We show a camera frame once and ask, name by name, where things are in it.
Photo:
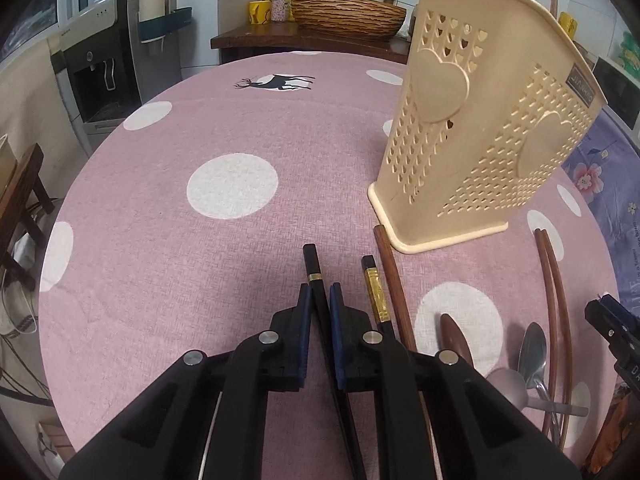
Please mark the brown wooden spoon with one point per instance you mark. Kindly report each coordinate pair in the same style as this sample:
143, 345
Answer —
454, 342

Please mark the shiny metal spoon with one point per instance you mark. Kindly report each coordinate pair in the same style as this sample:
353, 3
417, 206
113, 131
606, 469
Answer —
532, 352

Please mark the patterned small cup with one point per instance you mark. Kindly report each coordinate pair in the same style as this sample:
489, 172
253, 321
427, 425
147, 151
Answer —
280, 11

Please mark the dark wooden stool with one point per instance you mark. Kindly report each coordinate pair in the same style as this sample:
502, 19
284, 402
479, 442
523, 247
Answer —
22, 190

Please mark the blue-grey wall holder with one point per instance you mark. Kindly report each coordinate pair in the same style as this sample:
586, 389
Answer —
167, 22

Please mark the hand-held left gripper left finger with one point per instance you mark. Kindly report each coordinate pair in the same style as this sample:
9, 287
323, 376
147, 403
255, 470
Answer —
304, 340

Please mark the purple floral cloth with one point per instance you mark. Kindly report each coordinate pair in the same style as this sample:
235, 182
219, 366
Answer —
610, 200

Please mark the yellow wrapped roll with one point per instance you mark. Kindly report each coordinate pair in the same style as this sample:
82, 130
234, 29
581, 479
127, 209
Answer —
567, 25

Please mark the dark wooden counter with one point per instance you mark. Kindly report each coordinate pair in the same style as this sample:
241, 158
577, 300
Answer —
260, 40

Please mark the white microwave oven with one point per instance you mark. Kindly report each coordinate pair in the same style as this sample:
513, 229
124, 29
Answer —
622, 92

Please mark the black chopstick with gold pattern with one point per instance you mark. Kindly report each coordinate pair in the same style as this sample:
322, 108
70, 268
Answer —
375, 285

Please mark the stacked green noodle cups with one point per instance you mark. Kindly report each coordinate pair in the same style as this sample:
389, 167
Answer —
627, 52

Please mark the woven brown wash basin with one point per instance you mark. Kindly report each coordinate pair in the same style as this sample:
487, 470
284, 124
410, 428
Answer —
345, 17

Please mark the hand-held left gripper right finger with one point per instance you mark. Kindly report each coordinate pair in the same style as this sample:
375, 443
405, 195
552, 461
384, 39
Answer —
336, 340

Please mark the black chopstick with gold band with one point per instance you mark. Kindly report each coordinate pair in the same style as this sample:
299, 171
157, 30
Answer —
313, 267

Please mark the yellow mug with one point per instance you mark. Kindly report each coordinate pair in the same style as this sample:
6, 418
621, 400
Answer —
259, 12

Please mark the matte grey metal spoon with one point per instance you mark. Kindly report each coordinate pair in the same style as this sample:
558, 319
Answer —
507, 389

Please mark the beige plastic utensil holder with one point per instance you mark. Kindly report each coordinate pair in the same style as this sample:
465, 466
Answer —
475, 135

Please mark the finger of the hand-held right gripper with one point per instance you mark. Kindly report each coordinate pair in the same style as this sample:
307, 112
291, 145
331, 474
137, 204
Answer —
612, 322

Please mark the grey water dispenser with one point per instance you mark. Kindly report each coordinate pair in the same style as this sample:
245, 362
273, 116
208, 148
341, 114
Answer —
100, 60

